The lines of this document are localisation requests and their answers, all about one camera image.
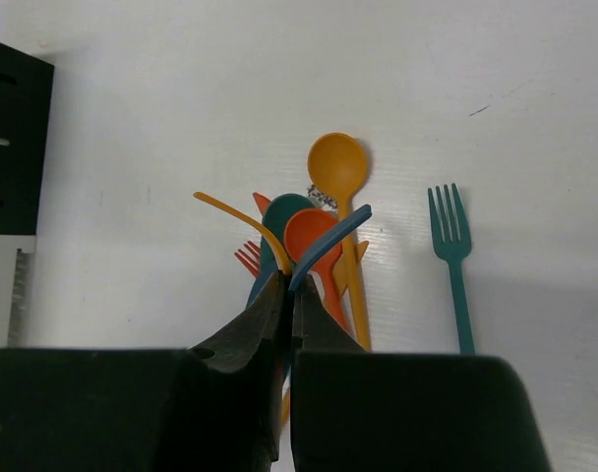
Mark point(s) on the blue plastic knife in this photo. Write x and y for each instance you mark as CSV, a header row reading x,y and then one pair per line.
x,y
312,327

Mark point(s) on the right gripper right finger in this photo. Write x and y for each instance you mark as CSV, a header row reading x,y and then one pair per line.
x,y
352,410

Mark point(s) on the yellow plastic spoon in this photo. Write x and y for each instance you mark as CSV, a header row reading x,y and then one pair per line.
x,y
338,166

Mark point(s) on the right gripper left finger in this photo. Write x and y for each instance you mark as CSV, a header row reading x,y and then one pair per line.
x,y
212,407

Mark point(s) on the black utensil caddy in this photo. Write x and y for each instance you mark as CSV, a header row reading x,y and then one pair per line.
x,y
25,97

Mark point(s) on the white utensil caddy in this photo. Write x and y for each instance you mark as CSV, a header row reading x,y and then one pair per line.
x,y
15,257

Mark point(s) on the orange plastic fork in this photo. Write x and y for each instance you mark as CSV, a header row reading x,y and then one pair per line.
x,y
249,256

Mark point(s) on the teal plastic fork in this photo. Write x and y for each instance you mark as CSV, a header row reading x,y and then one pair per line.
x,y
452,243

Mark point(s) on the orange plastic spoon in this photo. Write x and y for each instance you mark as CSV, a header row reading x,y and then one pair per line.
x,y
312,238

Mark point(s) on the yellow plastic knife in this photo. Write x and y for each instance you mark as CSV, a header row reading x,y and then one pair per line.
x,y
282,260

